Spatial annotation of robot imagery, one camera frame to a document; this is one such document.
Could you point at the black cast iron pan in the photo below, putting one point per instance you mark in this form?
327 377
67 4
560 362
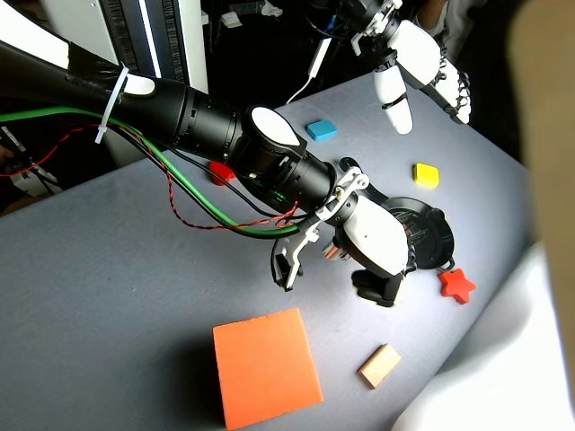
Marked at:
436 229

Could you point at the person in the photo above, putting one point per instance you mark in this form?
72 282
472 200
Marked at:
442 18

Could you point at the black computer tower light strip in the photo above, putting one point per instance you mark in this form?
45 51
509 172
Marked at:
157 36

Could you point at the grey tablecloth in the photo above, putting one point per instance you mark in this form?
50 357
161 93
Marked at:
112 269

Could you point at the light wooden rectangular block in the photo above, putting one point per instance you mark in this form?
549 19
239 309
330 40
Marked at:
379 366

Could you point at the white zip tie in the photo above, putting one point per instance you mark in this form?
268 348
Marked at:
112 101

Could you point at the tan blurred panel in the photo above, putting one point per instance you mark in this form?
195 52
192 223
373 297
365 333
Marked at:
548 112

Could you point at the red star block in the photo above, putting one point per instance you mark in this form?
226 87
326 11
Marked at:
456 285

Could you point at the large orange block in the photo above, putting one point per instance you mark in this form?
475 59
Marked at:
265 368

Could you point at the blue block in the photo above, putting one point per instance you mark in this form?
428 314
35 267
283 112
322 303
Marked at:
322 130

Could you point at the white blurred shell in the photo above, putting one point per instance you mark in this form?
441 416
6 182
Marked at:
503 359

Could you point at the yellow block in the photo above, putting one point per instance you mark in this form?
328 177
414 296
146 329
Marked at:
426 175

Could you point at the red heart block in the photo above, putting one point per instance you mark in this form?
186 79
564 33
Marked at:
220 173

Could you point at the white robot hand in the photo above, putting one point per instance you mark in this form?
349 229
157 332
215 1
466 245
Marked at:
413 49
373 238

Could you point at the white bracket wrist camera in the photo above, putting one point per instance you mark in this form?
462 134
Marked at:
289 256

